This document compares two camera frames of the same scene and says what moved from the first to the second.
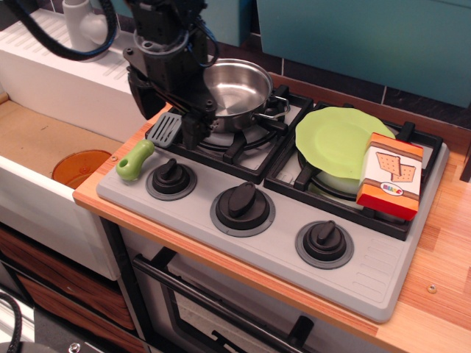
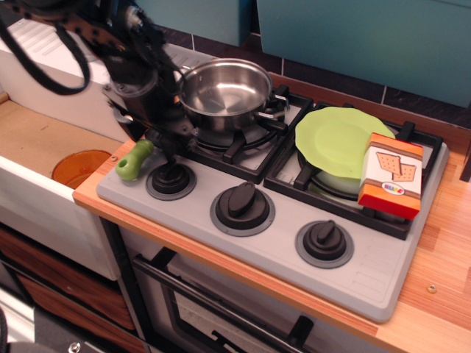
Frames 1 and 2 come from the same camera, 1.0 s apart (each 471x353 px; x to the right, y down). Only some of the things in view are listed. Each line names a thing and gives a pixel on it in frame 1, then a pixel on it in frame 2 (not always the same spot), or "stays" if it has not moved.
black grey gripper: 177,67 to 149,98
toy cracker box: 391,176 stays
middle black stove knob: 242,211 stays
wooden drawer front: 55,284 stays
